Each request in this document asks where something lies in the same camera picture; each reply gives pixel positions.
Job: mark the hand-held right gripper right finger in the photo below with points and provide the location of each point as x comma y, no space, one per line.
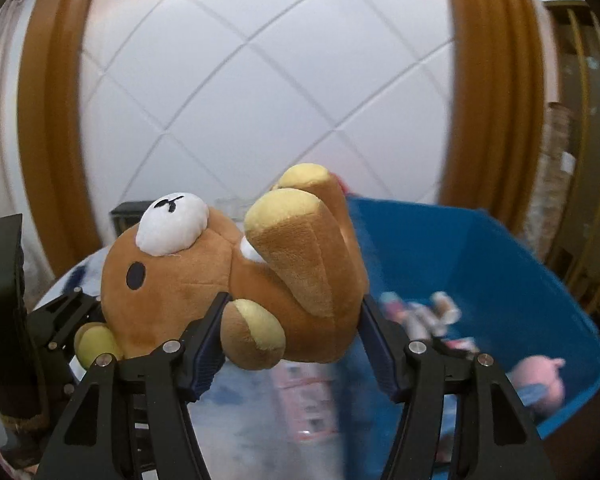
385,365

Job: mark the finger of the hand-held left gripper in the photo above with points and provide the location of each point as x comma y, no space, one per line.
60,320

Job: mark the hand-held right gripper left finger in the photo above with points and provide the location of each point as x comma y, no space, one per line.
207,365

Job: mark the white small tube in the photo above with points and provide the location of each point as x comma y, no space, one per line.
445,306

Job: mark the brown bear plush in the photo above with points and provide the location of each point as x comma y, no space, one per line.
190,280

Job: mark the pink and white box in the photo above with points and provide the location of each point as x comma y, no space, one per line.
305,400

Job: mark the blue plastic crate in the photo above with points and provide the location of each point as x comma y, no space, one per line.
455,260

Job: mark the pig plush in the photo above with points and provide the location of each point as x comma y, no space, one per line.
535,375

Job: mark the round cloth-covered desktop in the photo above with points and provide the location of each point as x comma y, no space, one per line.
245,410

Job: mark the white curtain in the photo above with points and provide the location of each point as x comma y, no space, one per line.
0,135

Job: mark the wooden slat glass partition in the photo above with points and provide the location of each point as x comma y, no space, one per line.
590,110

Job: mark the curved wooden wall frame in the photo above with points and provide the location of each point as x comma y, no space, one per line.
50,110
490,110

